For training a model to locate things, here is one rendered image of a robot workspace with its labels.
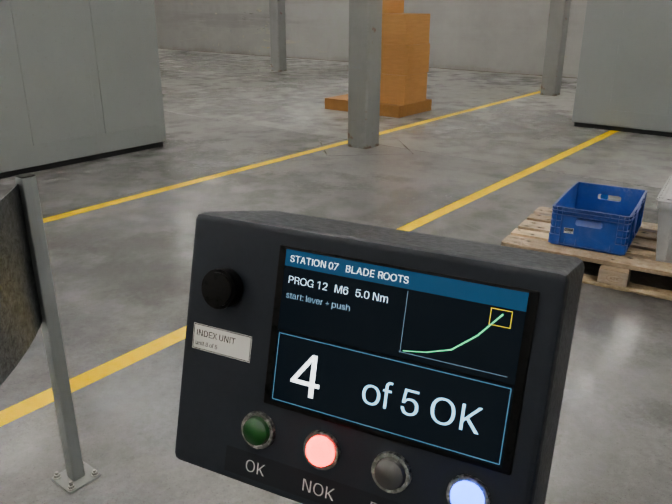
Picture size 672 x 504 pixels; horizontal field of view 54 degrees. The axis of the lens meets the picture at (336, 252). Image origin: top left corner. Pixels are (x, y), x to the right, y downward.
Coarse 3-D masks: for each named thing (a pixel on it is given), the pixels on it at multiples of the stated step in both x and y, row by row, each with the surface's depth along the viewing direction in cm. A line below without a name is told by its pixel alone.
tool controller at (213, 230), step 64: (256, 256) 46; (320, 256) 43; (384, 256) 42; (448, 256) 40; (512, 256) 42; (192, 320) 48; (256, 320) 46; (320, 320) 44; (384, 320) 42; (448, 320) 40; (512, 320) 38; (192, 384) 49; (256, 384) 46; (384, 384) 42; (448, 384) 40; (512, 384) 39; (192, 448) 49; (384, 448) 42; (448, 448) 40; (512, 448) 39
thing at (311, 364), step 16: (288, 336) 45; (304, 336) 44; (288, 352) 45; (304, 352) 44; (320, 352) 44; (336, 352) 43; (288, 368) 45; (304, 368) 44; (320, 368) 44; (336, 368) 43; (272, 384) 46; (288, 384) 45; (304, 384) 44; (320, 384) 44; (336, 384) 43; (272, 400) 46; (288, 400) 45; (304, 400) 45; (320, 400) 44; (336, 400) 44
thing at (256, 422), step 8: (248, 416) 46; (256, 416) 46; (264, 416) 46; (248, 424) 46; (256, 424) 46; (264, 424) 46; (272, 424) 46; (248, 432) 46; (256, 432) 46; (264, 432) 46; (272, 432) 46; (248, 440) 46; (256, 440) 46; (264, 440) 46; (272, 440) 46; (256, 448) 46
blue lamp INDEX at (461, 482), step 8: (456, 480) 40; (464, 480) 40; (472, 480) 40; (480, 480) 40; (448, 488) 40; (456, 488) 40; (464, 488) 40; (472, 488) 39; (480, 488) 40; (448, 496) 40; (456, 496) 40; (464, 496) 39; (472, 496) 39; (480, 496) 39; (488, 496) 40
